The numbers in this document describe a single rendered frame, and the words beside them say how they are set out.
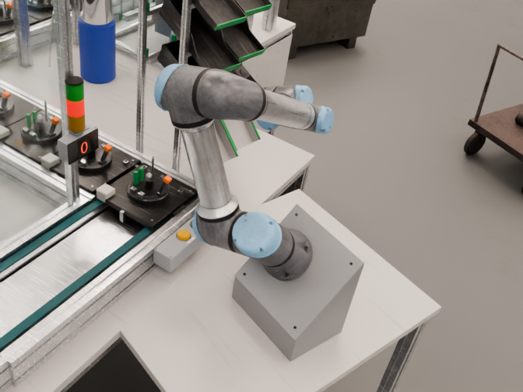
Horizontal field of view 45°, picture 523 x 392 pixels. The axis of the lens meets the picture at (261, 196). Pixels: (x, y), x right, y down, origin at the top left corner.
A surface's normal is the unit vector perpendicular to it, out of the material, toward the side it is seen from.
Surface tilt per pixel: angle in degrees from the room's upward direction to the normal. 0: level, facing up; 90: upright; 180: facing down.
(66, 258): 0
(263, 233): 42
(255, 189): 0
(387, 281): 0
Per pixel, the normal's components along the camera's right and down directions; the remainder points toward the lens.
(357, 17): 0.55, 0.58
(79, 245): 0.14, -0.77
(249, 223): -0.33, -0.32
